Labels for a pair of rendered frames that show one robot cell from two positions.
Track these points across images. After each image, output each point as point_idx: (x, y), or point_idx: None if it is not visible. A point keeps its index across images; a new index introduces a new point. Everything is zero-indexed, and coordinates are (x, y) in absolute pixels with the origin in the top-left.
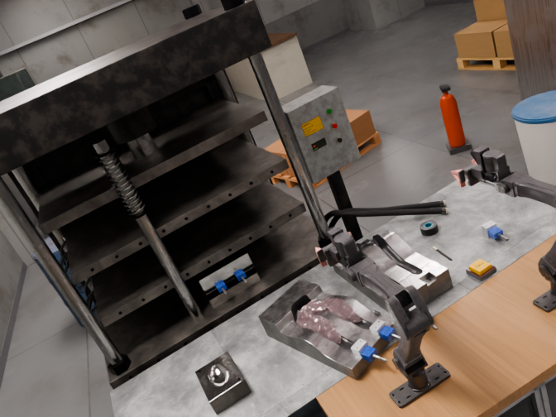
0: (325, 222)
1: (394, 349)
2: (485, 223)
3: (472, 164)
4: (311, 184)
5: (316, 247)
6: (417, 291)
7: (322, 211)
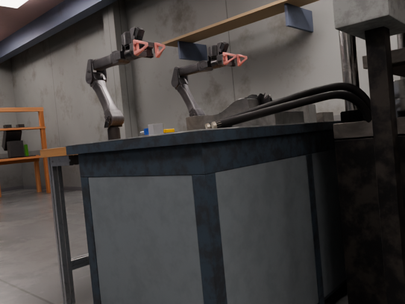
0: (343, 90)
1: (201, 108)
2: (158, 123)
3: (146, 41)
4: (339, 34)
5: (244, 55)
6: (173, 69)
7: (343, 74)
